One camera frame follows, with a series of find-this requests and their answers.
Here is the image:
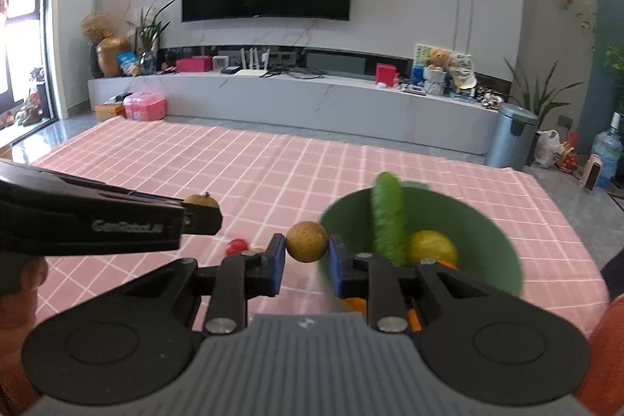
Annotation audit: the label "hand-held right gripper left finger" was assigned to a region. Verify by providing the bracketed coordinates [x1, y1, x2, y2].
[117, 233, 287, 335]

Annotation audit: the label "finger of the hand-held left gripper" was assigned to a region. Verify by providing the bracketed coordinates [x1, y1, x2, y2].
[128, 190, 186, 202]
[181, 203, 223, 236]

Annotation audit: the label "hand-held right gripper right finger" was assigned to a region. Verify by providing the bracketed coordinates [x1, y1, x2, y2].
[326, 235, 488, 333]

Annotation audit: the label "green cucumber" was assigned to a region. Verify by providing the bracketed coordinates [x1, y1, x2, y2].
[370, 171, 409, 268]

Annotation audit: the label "large yellow-green pomelo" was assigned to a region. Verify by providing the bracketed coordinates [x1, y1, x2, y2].
[407, 230, 460, 268]

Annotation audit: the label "green colander bowl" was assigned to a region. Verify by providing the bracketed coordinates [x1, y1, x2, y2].
[318, 182, 525, 314]

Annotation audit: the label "person's left hand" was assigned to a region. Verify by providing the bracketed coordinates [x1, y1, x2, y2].
[0, 257, 50, 329]

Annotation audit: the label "pink checked tablecloth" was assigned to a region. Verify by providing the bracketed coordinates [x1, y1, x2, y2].
[29, 116, 610, 334]

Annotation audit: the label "pink plastic storage box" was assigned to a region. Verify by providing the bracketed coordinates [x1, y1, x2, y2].
[123, 90, 167, 122]

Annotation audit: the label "orange cardboard box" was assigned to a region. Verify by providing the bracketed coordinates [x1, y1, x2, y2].
[94, 103, 125, 122]

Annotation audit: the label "blue snack bag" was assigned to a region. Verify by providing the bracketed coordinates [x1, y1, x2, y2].
[117, 50, 142, 76]

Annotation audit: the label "flat pink box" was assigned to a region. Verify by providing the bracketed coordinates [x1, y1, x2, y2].
[175, 57, 214, 73]

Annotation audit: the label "gold vase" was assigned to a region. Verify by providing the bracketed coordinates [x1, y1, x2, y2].
[96, 37, 130, 78]

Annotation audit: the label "plant in glass vase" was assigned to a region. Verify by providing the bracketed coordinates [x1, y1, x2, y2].
[126, 0, 176, 76]

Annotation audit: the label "white router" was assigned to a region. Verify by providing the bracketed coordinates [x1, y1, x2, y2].
[234, 47, 271, 77]

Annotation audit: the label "white marble media console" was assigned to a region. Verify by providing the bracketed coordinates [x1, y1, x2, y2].
[88, 70, 503, 156]

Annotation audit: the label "dried yellow flowers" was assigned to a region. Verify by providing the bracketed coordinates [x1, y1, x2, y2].
[80, 11, 115, 41]

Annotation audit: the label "red box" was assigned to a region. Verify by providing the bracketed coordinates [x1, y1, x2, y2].
[375, 62, 398, 86]

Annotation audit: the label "blue-grey pedal trash can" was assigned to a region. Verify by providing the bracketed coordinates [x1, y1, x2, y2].
[484, 103, 540, 170]

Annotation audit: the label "white cap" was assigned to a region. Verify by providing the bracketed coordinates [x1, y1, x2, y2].
[451, 72, 477, 92]

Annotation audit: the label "brown teddy bear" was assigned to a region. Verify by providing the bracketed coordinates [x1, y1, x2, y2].
[425, 48, 450, 71]

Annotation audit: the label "green printed poster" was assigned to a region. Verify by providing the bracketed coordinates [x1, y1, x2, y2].
[412, 44, 473, 80]

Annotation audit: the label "white plastic bag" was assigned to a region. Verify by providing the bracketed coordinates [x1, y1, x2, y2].
[533, 129, 561, 168]

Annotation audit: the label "red gift bag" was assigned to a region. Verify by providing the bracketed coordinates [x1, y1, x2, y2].
[558, 132, 581, 174]

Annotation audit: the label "long-leaf potted plant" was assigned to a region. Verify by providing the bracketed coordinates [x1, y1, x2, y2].
[503, 58, 586, 129]

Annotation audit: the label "small white heater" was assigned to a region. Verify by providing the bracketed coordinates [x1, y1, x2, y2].
[582, 154, 603, 193]

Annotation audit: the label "orange sofa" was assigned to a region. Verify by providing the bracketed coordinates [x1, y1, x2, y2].
[0, 294, 624, 416]

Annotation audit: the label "large blue water bottle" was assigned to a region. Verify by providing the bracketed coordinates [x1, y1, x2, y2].
[591, 113, 624, 190]

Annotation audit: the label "leafy green plant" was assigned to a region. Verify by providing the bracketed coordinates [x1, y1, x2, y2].
[602, 43, 624, 115]

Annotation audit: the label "black cables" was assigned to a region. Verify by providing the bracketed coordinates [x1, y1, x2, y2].
[266, 65, 325, 80]

